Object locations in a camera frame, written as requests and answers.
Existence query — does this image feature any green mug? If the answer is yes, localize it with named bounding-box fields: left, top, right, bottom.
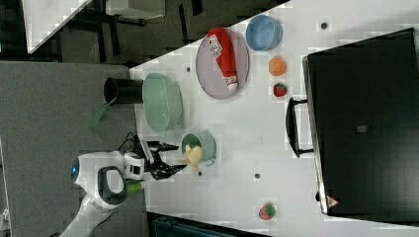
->
left=181, top=131, right=216, bottom=166

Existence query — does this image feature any blue bowl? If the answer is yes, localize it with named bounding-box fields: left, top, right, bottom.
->
left=245, top=15, right=283, bottom=51

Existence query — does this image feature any black camera with cable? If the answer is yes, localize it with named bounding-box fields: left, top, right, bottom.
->
left=133, top=135, right=154, bottom=164

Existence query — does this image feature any red ketchup bottle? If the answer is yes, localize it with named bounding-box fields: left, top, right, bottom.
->
left=207, top=28, right=238, bottom=91

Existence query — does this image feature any green perforated colander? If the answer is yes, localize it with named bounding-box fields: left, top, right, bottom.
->
left=142, top=72, right=183, bottom=133

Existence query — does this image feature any red strawberry toy near plate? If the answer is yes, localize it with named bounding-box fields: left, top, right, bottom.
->
left=273, top=83, right=288, bottom=97

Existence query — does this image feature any white side table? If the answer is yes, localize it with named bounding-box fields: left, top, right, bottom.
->
left=21, top=0, right=92, bottom=54

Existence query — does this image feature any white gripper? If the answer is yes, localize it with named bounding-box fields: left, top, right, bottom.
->
left=124, top=141, right=186, bottom=181

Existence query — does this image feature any orange toy fruit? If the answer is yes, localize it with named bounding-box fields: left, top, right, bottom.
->
left=269, top=57, right=287, bottom=76

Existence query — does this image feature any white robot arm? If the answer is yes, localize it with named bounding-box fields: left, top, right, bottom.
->
left=59, top=140, right=185, bottom=237

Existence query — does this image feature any plush yellow banana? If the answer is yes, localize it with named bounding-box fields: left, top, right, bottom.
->
left=178, top=144, right=203, bottom=175

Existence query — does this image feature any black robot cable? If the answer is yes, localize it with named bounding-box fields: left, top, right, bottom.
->
left=118, top=131, right=139, bottom=152

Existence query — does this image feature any purple round plate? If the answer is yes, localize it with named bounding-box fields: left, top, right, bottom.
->
left=196, top=30, right=249, bottom=100

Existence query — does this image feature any black cylinder post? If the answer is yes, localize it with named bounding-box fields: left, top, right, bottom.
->
left=104, top=78, right=143, bottom=104

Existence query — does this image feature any green tape strip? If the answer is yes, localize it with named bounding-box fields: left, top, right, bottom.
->
left=90, top=98, right=116, bottom=128

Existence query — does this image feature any red strawberry toy near arm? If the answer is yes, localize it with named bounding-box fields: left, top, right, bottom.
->
left=258, top=203, right=276, bottom=220

